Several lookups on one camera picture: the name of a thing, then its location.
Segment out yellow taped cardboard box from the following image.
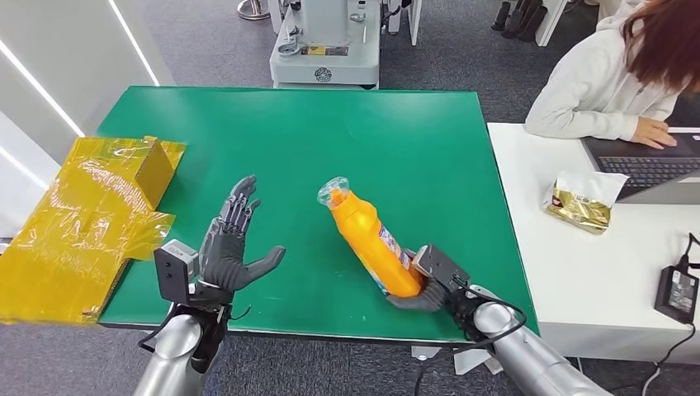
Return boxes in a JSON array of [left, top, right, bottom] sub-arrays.
[[0, 136, 187, 328]]

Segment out orange detergent bottle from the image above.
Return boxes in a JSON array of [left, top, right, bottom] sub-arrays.
[[317, 176, 425, 299]]

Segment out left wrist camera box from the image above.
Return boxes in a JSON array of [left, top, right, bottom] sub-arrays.
[[154, 239, 201, 306]]

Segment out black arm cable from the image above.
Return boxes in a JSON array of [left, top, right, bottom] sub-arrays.
[[413, 284, 527, 396], [136, 305, 182, 352]]

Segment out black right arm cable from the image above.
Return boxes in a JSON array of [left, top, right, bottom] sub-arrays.
[[413, 284, 527, 396]]

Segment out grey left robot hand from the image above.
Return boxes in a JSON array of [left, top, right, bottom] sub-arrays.
[[196, 174, 287, 294]]

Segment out green table mat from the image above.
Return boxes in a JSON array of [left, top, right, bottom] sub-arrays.
[[95, 85, 540, 346]]

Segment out dark laptop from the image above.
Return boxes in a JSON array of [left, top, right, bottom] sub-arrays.
[[580, 126, 700, 206]]

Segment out gold and white snack bag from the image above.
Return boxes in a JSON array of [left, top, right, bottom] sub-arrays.
[[542, 171, 630, 236]]

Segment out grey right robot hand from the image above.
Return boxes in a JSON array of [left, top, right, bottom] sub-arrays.
[[385, 248, 455, 314]]

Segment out person's hand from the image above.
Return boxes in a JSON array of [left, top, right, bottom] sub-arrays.
[[630, 115, 679, 150]]

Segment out black power adapter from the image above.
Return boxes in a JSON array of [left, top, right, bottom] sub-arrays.
[[654, 265, 700, 324]]

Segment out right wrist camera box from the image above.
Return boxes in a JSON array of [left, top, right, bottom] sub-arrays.
[[411, 244, 471, 294]]

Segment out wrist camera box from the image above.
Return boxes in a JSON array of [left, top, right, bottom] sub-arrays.
[[411, 244, 471, 294], [154, 239, 201, 306]]

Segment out white desk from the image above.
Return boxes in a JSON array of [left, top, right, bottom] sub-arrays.
[[486, 122, 700, 366]]

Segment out black adapter cable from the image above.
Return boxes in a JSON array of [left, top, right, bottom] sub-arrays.
[[678, 232, 700, 273], [641, 322, 698, 396]]

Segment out chrome stand base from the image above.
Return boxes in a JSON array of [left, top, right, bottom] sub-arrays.
[[236, 0, 270, 21]]

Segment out white machine base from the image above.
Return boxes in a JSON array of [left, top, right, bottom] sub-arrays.
[[268, 0, 382, 90]]

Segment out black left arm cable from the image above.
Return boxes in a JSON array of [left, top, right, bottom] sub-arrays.
[[136, 305, 182, 352]]

